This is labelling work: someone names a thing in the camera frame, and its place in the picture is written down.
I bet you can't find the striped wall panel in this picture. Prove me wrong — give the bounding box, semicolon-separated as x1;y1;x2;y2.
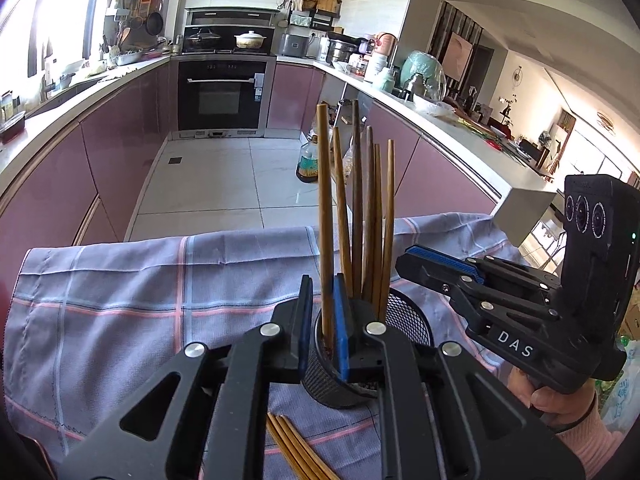
430;2;483;96

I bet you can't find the black built-in oven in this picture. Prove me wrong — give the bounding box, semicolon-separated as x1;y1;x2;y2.
177;57;268;133

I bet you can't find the bundle of wooden chopsticks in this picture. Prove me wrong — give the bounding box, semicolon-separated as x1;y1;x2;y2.
332;99;396;306

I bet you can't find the person's right forearm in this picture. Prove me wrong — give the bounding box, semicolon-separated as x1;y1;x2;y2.
552;400;633;480

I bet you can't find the black mesh holder cup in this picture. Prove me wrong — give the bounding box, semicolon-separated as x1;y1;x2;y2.
301;285;435;409

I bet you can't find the white bowl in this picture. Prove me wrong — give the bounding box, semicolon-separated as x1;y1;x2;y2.
414;97;453;116

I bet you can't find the pink base cabinet run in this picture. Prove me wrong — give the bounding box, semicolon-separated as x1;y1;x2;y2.
267;62;501;221
0;57;178;286

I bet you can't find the person's right hand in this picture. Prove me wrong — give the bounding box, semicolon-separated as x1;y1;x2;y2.
507;365;598;431

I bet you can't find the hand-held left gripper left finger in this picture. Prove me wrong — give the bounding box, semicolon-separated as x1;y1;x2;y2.
57;275;313;480

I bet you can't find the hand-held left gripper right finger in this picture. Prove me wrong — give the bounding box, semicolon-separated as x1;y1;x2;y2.
334;273;586;480

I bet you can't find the black pot with glass lid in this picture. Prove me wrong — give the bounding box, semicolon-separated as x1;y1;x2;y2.
186;27;222;52

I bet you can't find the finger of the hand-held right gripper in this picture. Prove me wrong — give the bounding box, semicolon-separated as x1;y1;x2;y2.
395;251;558;332
407;245;565;291

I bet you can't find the black wall rack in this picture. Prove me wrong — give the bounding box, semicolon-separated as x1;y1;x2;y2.
284;0;343;31

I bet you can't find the blue-grey plaid cloth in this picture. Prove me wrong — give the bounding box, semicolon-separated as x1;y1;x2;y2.
4;212;521;480

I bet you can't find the steel steamer pot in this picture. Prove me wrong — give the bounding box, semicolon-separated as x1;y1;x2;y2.
327;37;358;63

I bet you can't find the dark red container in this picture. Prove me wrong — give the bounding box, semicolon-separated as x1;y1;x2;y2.
0;110;27;143

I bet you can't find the white casserole pot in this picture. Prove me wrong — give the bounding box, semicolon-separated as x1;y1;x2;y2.
234;31;266;51

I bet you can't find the silver box appliance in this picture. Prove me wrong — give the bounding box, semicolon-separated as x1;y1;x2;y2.
278;33;308;58

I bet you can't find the steel thermos flask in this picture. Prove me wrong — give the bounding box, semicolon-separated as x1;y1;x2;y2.
402;72;426;101

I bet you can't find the large kitchen window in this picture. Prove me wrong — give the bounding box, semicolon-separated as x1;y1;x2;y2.
0;0;108;96

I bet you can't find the plastic oil bottle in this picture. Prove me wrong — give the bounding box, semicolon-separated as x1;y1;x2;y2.
296;135;321;183

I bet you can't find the green printed plastic bag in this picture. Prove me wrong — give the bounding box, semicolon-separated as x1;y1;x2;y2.
600;340;640;431

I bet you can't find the pale green canister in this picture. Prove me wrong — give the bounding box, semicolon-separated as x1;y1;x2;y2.
372;67;396;93

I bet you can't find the wall poster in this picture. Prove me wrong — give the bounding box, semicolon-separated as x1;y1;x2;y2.
442;31;473;81

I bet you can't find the steel range hood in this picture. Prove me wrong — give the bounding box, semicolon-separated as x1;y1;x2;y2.
184;7;281;56

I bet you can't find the long brown chopstick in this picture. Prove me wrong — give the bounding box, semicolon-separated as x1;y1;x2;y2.
265;412;303;480
316;102;337;356
281;414;342;480
274;414;323;480

